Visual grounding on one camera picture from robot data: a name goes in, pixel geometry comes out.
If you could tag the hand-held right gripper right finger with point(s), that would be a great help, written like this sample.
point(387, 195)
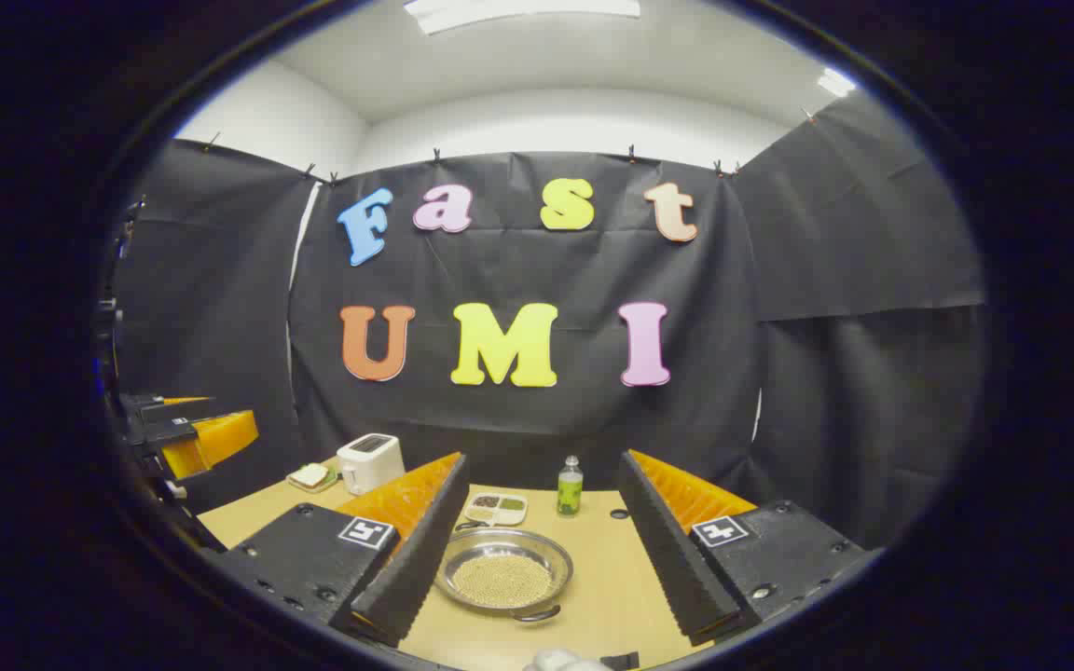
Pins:
point(667, 559)

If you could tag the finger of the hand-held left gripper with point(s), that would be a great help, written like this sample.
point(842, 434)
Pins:
point(164, 431)
point(141, 405)

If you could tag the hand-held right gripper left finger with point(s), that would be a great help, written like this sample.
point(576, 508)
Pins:
point(416, 559)

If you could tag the stainless steel pot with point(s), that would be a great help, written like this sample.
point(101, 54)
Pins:
point(462, 559)

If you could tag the pile of soybeans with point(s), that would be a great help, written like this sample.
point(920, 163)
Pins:
point(504, 580)

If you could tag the white divided bean tray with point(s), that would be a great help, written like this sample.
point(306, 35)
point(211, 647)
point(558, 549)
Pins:
point(495, 508)

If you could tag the white toaster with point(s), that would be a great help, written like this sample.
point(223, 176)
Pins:
point(374, 466)

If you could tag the green drink bottle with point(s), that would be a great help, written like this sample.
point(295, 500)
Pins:
point(570, 494)

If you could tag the small beige plate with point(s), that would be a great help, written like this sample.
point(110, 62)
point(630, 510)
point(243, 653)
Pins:
point(298, 485)

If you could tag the small ceiling light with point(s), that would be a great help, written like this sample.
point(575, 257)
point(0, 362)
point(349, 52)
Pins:
point(835, 82)

